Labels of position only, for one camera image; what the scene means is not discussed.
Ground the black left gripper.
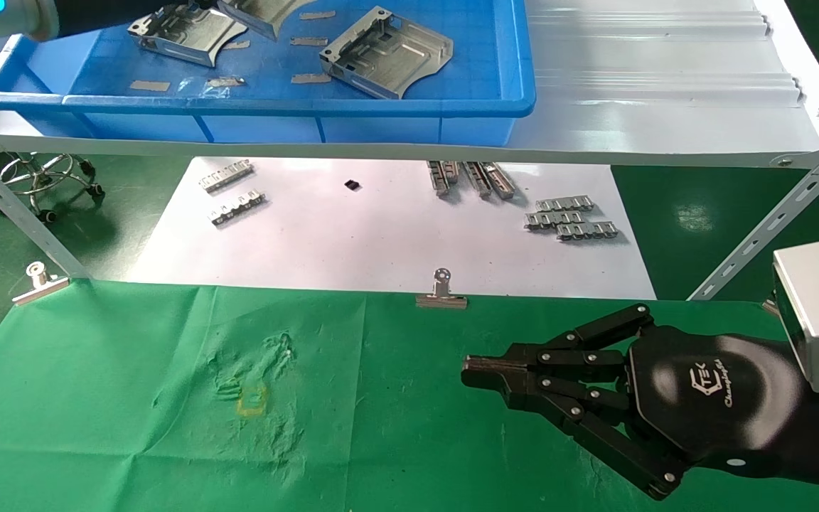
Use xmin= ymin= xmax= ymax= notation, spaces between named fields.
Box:
xmin=54 ymin=0 xmax=221 ymax=36

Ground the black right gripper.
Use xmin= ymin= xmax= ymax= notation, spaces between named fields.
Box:
xmin=461 ymin=304 xmax=806 ymax=501

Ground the stamped sheet metal part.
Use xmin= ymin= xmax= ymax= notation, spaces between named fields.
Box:
xmin=127 ymin=4 xmax=249 ymax=69
xmin=319 ymin=6 xmax=455 ymax=101
xmin=216 ymin=0 xmax=320 ymax=42

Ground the silver binder clip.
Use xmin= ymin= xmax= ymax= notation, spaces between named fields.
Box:
xmin=11 ymin=261 xmax=71 ymax=307
xmin=415 ymin=267 xmax=469 ymax=310

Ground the notched metal strip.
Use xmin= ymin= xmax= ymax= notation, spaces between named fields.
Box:
xmin=199 ymin=159 xmax=255 ymax=194
xmin=210 ymin=188 xmax=267 ymax=228

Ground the blue plastic bin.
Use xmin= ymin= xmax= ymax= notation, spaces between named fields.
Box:
xmin=0 ymin=0 xmax=537 ymax=147

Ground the chrome stool base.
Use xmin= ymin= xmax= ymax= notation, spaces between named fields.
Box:
xmin=0 ymin=153 xmax=105 ymax=223

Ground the green cloth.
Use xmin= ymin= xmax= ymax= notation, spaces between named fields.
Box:
xmin=0 ymin=277 xmax=819 ymax=512

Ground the white perforated shelf strut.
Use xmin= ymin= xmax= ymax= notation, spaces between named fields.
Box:
xmin=687 ymin=124 xmax=819 ymax=302
xmin=0 ymin=139 xmax=92 ymax=280

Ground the white paper sheet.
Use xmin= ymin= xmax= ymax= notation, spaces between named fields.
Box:
xmin=125 ymin=156 xmax=658 ymax=300

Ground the white metal shelf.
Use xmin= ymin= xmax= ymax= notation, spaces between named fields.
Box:
xmin=0 ymin=0 xmax=819 ymax=171

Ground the grey slotted metal bracket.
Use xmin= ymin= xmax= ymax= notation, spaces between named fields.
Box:
xmin=556 ymin=221 xmax=620 ymax=242
xmin=523 ymin=210 xmax=585 ymax=231
xmin=535 ymin=196 xmax=596 ymax=213

